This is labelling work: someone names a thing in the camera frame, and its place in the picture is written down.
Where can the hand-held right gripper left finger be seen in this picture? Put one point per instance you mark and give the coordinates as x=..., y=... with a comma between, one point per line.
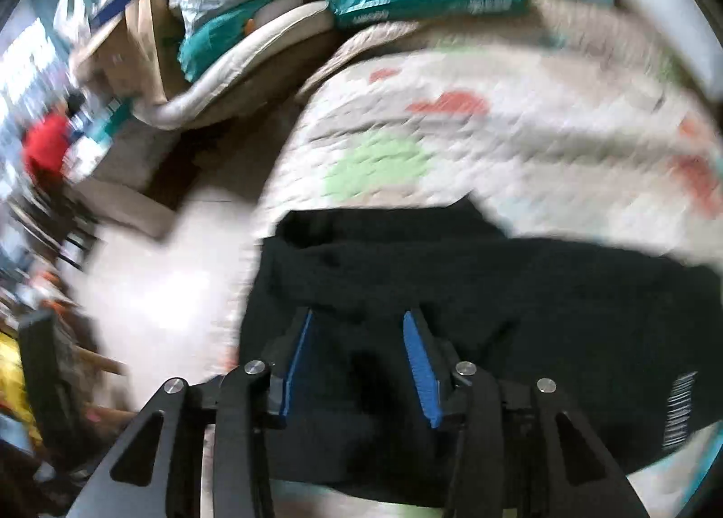
x=295, y=365

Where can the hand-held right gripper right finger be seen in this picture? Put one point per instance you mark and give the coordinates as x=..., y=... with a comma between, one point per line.
x=421, y=365

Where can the black pants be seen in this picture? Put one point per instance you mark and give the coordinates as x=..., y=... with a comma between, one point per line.
x=536, y=315

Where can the printed quilted blanket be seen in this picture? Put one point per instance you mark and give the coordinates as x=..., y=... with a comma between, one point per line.
x=508, y=145

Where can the black chair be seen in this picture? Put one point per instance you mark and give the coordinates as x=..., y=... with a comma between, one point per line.
x=45, y=382

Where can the yellow object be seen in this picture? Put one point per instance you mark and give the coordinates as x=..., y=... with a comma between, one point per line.
x=12, y=382

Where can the cream cushioned pad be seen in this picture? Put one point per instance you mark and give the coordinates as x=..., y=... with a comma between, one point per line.
x=237, y=72

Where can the red cloth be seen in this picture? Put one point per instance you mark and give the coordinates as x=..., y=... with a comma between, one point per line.
x=48, y=148

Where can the small teal plastic package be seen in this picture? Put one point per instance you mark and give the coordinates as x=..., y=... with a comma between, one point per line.
x=223, y=35

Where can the brown cardboard box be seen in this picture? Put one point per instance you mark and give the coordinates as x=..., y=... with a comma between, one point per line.
x=127, y=49

